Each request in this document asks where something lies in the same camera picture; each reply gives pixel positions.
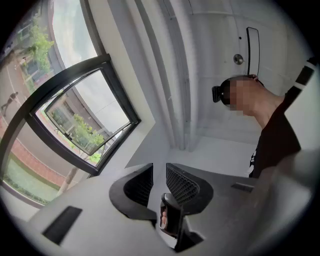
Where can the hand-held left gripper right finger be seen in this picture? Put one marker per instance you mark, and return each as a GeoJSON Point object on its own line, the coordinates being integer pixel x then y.
{"type": "Point", "coordinates": [205, 195]}

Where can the round metal door lock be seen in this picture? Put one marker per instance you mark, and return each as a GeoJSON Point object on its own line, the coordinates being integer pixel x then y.
{"type": "Point", "coordinates": [238, 59]}

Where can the person in black shirt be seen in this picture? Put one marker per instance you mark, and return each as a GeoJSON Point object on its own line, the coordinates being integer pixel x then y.
{"type": "Point", "coordinates": [275, 140]}

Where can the black framed open window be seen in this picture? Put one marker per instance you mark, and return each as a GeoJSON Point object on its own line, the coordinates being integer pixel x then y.
{"type": "Point", "coordinates": [62, 78]}

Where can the black head camera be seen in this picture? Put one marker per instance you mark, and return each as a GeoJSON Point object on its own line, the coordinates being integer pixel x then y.
{"type": "Point", "coordinates": [217, 93]}

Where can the person's head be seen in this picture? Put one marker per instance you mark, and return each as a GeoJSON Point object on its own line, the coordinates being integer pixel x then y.
{"type": "Point", "coordinates": [250, 100]}

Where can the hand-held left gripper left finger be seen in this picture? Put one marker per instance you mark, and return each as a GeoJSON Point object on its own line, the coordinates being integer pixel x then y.
{"type": "Point", "coordinates": [117, 197]}

